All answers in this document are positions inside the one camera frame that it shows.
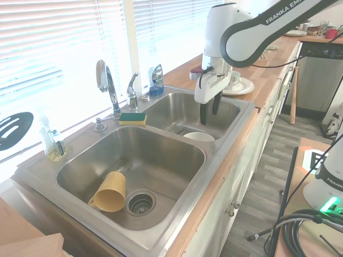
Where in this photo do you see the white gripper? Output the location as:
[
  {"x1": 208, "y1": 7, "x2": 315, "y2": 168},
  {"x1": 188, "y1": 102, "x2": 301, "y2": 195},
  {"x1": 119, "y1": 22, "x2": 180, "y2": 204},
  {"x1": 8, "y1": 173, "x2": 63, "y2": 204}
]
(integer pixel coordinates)
[{"x1": 194, "y1": 64, "x2": 233, "y2": 126}]

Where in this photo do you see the chrome faucet lever handle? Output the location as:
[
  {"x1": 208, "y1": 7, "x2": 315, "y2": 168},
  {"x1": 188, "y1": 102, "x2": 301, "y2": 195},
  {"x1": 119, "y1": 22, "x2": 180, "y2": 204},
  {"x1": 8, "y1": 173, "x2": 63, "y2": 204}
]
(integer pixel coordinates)
[{"x1": 126, "y1": 71, "x2": 140, "y2": 111}]

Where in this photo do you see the chrome faucet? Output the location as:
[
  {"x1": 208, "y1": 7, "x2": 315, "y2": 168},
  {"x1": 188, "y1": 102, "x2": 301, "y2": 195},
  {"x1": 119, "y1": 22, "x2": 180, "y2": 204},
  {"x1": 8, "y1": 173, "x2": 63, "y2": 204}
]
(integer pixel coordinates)
[{"x1": 95, "y1": 59, "x2": 121, "y2": 120}]

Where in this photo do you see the white bowl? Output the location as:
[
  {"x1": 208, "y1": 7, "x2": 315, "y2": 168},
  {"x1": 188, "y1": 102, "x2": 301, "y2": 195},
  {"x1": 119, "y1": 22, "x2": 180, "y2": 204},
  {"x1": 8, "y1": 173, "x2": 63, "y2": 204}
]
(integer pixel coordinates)
[{"x1": 183, "y1": 132, "x2": 216, "y2": 143}]

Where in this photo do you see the white dinner plate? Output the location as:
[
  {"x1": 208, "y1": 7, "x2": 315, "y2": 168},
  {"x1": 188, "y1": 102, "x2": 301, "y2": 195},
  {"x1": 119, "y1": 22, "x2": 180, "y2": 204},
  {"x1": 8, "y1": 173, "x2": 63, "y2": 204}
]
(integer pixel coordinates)
[{"x1": 221, "y1": 78, "x2": 255, "y2": 96}]

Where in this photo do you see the red grey container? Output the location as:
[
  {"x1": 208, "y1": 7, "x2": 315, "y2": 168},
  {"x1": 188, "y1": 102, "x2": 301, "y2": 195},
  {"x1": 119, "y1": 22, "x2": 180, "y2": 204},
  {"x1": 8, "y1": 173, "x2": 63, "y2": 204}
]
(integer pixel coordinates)
[{"x1": 189, "y1": 67, "x2": 203, "y2": 81}]

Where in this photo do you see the white patterned teacup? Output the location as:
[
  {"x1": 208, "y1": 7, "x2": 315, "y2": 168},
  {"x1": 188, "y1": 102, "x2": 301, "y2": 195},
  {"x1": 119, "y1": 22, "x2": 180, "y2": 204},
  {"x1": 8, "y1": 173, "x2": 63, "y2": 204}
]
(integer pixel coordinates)
[{"x1": 226, "y1": 71, "x2": 242, "y2": 90}]

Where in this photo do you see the blue Dawn dish soap bottle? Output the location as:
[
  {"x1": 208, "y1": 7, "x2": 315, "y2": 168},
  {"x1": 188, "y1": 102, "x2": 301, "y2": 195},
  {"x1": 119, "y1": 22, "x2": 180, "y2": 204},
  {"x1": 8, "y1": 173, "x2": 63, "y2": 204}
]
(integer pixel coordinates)
[{"x1": 148, "y1": 63, "x2": 165, "y2": 97}]

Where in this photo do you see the yellow green sponge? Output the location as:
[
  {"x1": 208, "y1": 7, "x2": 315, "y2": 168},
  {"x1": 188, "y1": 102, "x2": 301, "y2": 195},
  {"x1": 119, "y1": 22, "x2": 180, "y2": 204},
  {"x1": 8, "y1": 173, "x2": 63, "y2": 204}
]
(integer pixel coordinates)
[{"x1": 118, "y1": 112, "x2": 147, "y2": 126}]

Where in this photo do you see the white base cabinet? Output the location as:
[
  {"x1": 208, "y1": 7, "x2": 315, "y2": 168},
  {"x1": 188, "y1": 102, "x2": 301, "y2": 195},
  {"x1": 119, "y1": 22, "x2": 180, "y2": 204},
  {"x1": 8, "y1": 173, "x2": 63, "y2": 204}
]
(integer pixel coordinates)
[{"x1": 171, "y1": 42, "x2": 302, "y2": 257}]

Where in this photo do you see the white window blind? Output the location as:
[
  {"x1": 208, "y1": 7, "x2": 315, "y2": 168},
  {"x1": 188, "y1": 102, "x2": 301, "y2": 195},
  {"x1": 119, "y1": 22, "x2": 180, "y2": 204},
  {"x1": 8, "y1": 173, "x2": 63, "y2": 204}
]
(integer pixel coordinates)
[
  {"x1": 0, "y1": 0, "x2": 127, "y2": 161},
  {"x1": 132, "y1": 0, "x2": 225, "y2": 84}
]

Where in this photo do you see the stainless steel double sink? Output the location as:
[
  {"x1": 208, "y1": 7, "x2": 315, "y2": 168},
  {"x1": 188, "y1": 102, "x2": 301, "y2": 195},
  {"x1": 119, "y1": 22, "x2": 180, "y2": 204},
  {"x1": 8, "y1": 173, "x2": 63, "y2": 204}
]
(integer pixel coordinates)
[{"x1": 12, "y1": 85, "x2": 257, "y2": 251}]

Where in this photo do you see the stainless steel dishwasher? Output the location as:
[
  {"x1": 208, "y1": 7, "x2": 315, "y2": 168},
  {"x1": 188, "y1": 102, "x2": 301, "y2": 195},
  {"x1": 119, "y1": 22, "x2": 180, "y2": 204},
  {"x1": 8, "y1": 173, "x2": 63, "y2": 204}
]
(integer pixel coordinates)
[{"x1": 278, "y1": 41, "x2": 343, "y2": 121}]

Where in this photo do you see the black stand pole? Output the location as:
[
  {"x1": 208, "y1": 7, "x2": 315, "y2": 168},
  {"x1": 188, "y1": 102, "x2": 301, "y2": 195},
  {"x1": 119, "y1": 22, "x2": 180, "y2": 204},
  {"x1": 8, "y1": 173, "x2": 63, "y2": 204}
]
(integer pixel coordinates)
[{"x1": 278, "y1": 146, "x2": 299, "y2": 224}]

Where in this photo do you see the chrome sink sprayer cap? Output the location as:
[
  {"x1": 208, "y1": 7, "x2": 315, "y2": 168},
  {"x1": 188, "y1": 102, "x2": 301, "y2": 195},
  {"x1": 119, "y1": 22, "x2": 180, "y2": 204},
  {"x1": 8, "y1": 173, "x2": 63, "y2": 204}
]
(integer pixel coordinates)
[{"x1": 93, "y1": 117, "x2": 107, "y2": 132}]

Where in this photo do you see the white plate far counter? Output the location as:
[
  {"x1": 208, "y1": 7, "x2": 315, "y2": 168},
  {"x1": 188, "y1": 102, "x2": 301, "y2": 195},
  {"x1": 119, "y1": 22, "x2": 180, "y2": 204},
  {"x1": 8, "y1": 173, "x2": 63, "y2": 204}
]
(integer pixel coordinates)
[{"x1": 283, "y1": 29, "x2": 308, "y2": 37}]

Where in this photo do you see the white black marker sheet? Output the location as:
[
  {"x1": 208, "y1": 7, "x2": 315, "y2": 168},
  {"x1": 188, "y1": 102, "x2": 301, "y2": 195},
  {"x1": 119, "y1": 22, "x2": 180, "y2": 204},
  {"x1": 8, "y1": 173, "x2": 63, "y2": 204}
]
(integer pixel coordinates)
[{"x1": 300, "y1": 149, "x2": 333, "y2": 175}]

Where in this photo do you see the metal sink drain strainer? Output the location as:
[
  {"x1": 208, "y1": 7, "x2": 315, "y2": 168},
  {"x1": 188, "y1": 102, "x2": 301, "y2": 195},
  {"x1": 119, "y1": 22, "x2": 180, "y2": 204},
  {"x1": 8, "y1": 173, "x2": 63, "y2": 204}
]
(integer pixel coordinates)
[{"x1": 125, "y1": 189, "x2": 158, "y2": 216}]

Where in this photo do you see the yellow mug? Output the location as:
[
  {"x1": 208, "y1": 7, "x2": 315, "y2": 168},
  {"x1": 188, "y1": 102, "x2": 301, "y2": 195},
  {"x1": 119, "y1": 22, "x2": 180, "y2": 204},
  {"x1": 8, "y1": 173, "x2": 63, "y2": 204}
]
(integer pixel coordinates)
[{"x1": 87, "y1": 171, "x2": 127, "y2": 213}]

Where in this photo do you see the clear drinking glass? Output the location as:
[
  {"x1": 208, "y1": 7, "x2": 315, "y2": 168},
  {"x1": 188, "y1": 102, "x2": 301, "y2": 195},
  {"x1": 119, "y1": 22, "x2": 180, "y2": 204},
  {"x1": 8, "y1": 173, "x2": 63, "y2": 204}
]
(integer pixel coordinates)
[{"x1": 318, "y1": 20, "x2": 330, "y2": 38}]

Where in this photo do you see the clear yellow soap bottle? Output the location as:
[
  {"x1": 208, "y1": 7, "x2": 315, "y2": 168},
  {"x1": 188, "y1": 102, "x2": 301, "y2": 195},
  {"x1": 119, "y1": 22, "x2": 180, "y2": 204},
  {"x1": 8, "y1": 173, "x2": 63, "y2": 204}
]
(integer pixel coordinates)
[{"x1": 39, "y1": 114, "x2": 68, "y2": 163}]

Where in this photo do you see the black slotted spatula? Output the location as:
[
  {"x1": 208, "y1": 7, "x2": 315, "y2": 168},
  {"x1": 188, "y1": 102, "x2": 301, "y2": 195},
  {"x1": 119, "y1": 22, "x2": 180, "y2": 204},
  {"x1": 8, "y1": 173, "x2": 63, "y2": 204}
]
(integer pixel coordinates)
[{"x1": 0, "y1": 111, "x2": 35, "y2": 152}]

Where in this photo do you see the brown cardboard box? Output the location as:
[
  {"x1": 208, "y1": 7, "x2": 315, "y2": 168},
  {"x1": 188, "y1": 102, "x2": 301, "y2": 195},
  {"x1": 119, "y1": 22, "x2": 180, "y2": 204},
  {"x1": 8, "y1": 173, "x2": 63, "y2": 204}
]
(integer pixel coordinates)
[{"x1": 0, "y1": 196, "x2": 65, "y2": 257}]

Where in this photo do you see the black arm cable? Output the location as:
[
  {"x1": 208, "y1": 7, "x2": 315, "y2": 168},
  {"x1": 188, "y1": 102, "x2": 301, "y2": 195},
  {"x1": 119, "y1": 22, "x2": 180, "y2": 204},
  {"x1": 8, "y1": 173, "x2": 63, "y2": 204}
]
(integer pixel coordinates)
[{"x1": 199, "y1": 33, "x2": 343, "y2": 81}]

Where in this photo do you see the coiled black cable bundle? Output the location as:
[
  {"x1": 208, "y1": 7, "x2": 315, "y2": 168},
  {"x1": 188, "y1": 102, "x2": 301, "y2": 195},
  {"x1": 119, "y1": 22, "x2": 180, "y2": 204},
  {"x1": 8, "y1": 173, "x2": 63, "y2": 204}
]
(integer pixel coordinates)
[{"x1": 277, "y1": 209, "x2": 343, "y2": 257}]

